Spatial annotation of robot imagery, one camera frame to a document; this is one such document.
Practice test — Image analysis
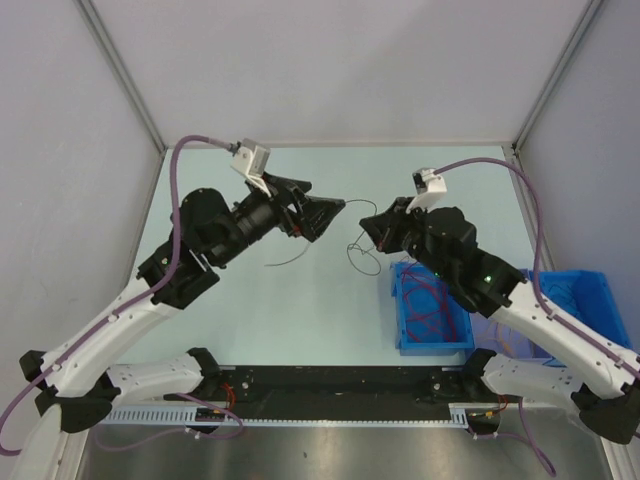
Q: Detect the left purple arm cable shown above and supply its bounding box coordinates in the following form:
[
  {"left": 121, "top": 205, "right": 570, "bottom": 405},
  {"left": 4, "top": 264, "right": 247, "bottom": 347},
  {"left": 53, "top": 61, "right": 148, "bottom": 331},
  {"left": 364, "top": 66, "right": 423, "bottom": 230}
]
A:
[{"left": 0, "top": 134, "right": 246, "bottom": 457}]

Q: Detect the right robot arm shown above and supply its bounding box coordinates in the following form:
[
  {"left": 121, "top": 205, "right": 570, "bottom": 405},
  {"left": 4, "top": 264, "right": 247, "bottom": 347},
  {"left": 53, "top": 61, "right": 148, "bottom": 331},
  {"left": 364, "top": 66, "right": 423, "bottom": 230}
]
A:
[{"left": 359, "top": 197, "right": 639, "bottom": 445}]

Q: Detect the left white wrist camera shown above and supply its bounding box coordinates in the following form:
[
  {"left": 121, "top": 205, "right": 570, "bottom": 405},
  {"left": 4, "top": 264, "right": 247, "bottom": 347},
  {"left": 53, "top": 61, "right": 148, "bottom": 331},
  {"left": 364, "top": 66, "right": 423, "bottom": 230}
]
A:
[{"left": 231, "top": 138, "right": 272, "bottom": 197}]

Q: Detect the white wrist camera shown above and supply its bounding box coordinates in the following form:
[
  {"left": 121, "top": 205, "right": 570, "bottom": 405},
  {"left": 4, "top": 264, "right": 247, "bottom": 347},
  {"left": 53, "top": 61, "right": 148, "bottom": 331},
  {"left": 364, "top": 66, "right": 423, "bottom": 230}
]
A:
[
  {"left": 231, "top": 138, "right": 272, "bottom": 197},
  {"left": 406, "top": 168, "right": 447, "bottom": 214}
]

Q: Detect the blue plastic bin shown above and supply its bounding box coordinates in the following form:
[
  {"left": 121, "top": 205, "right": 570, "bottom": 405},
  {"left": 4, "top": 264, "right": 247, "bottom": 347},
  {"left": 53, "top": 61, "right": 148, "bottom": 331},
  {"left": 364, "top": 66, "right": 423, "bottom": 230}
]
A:
[
  {"left": 390, "top": 262, "right": 475, "bottom": 356},
  {"left": 527, "top": 269, "right": 634, "bottom": 351}
]

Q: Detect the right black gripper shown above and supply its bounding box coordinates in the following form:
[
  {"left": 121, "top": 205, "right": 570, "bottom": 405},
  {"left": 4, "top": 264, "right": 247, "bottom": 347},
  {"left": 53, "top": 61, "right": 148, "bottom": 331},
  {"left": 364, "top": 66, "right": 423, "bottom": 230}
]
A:
[{"left": 359, "top": 197, "right": 452, "bottom": 282}]

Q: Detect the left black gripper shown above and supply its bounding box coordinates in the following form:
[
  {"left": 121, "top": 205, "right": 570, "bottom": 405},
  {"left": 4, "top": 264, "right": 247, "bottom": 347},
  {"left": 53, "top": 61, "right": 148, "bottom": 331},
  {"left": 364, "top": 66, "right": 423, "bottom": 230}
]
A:
[{"left": 211, "top": 170, "right": 343, "bottom": 266}]

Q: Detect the dark blue wire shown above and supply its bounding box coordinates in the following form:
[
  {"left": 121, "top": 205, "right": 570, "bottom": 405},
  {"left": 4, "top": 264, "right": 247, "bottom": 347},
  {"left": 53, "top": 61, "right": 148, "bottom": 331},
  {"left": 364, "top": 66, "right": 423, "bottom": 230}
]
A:
[{"left": 542, "top": 282, "right": 586, "bottom": 316}]

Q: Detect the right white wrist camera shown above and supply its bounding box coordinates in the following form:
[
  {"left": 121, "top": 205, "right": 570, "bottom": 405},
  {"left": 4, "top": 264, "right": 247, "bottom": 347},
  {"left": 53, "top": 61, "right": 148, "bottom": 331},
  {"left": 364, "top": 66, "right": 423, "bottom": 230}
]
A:
[{"left": 406, "top": 168, "right": 447, "bottom": 214}]

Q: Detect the slotted cable duct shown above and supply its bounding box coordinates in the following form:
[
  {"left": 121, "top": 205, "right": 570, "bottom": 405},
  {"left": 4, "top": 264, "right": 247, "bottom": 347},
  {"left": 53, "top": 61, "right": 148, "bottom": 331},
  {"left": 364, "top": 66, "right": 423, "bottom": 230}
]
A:
[{"left": 100, "top": 404, "right": 469, "bottom": 429}]

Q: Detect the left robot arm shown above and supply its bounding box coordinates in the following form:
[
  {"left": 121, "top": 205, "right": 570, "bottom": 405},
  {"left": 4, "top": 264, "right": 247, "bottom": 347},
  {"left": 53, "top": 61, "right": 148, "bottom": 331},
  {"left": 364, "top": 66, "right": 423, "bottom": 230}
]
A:
[{"left": 20, "top": 174, "right": 346, "bottom": 433}]

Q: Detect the orange wire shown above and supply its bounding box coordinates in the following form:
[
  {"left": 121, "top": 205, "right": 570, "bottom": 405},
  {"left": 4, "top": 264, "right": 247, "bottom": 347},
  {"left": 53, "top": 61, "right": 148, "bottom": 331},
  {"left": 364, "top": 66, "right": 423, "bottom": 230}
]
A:
[{"left": 479, "top": 319, "right": 551, "bottom": 361}]

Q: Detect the purple plastic tray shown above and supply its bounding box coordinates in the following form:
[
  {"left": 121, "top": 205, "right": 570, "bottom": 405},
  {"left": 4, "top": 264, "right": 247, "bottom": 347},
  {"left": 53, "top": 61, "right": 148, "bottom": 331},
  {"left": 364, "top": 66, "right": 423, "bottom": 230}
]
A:
[{"left": 469, "top": 268, "right": 566, "bottom": 369}]

